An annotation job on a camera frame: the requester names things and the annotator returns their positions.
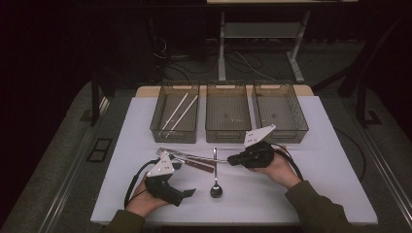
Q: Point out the person's left hand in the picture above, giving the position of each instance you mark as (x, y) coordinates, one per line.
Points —
(141, 204)

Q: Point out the aluminium floor rail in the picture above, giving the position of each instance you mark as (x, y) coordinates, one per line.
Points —
(388, 176)
(64, 191)

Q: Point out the black metal stand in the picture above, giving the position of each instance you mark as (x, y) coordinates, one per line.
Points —
(94, 97)
(361, 103)

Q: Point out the dark metal spoon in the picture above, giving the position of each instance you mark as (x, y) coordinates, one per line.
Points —
(216, 191)

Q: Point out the white desk with metal legs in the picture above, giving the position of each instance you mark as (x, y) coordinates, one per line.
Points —
(222, 48)

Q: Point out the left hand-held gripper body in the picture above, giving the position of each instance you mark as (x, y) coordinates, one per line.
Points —
(160, 189)

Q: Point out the white chopstick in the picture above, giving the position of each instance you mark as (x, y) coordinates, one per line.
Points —
(175, 111)
(184, 112)

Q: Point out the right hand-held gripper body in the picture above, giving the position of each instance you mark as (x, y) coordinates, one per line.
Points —
(259, 155)

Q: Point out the person's right hand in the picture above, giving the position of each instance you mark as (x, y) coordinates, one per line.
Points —
(281, 170)

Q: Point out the smoky translucent plastic bin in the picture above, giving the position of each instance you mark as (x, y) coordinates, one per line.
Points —
(158, 113)
(278, 110)
(228, 113)

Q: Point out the black floor socket plate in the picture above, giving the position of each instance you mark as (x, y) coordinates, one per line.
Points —
(103, 144)

